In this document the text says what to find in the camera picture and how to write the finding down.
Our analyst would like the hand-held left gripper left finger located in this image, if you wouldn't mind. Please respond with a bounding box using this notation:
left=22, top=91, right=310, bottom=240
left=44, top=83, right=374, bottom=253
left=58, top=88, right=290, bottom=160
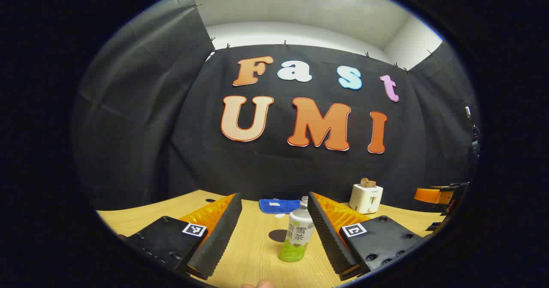
left=118, top=192, right=243, bottom=281

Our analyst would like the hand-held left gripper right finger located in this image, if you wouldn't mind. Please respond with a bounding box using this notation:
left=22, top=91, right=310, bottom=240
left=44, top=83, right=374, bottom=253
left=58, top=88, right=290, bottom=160
left=307, top=192, right=426, bottom=282

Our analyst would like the green label water bottle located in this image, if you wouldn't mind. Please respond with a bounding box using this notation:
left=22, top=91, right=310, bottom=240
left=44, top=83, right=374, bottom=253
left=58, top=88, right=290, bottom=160
left=278, top=196, right=316, bottom=263

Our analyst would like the white toaster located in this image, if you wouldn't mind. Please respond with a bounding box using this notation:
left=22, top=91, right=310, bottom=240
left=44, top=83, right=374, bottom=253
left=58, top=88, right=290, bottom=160
left=349, top=184, right=383, bottom=214

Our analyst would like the blue towel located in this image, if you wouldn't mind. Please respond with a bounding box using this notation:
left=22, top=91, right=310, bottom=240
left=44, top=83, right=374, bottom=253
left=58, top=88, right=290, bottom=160
left=259, top=199, right=302, bottom=215

